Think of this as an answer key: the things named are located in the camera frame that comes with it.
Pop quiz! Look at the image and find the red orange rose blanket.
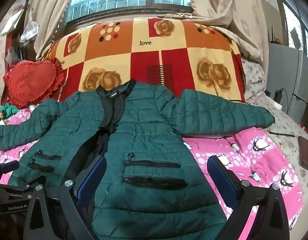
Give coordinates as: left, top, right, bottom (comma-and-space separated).
48, 17, 246, 102

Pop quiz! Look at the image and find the floral bed sheet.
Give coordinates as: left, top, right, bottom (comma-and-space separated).
242, 57, 308, 205

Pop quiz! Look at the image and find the brown wallet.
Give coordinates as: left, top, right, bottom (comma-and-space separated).
298, 136, 308, 170

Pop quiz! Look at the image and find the hanging plastic bag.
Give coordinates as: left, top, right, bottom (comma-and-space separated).
19, 21, 40, 43

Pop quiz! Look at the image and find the beige curtain left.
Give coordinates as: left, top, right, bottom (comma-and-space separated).
30, 0, 70, 58

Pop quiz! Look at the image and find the beige curtain right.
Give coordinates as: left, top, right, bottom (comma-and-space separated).
188, 0, 269, 63

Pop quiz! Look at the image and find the small white tube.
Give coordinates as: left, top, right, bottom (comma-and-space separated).
231, 143, 240, 152

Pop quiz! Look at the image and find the beige curtain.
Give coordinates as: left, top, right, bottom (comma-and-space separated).
188, 0, 269, 63
30, 0, 70, 58

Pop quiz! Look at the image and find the red heart ruffled pillow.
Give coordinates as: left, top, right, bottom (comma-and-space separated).
3, 59, 65, 109

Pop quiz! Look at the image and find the green quilted puffer jacket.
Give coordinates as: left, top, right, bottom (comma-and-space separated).
0, 80, 275, 239

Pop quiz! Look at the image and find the black charger with cable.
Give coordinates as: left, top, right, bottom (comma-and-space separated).
273, 88, 289, 113

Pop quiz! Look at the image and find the green cloth item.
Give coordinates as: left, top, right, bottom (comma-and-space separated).
0, 103, 19, 120

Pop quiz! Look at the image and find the side window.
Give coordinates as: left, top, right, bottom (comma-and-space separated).
282, 2, 308, 58

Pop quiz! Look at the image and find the black pen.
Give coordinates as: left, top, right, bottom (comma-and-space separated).
268, 131, 297, 138

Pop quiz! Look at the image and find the pink penguin quilt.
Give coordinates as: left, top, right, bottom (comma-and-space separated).
0, 107, 304, 240

